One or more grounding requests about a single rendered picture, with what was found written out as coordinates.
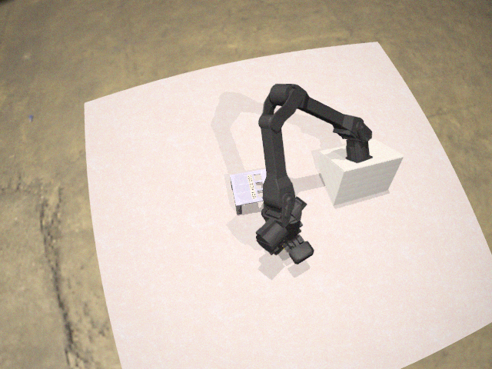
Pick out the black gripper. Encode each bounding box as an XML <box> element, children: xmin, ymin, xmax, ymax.
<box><xmin>282</xmin><ymin>222</ymin><xmax>314</xmax><ymax>264</ymax></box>

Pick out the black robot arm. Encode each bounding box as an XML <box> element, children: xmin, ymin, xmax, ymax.
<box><xmin>256</xmin><ymin>84</ymin><xmax>373</xmax><ymax>256</ymax></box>

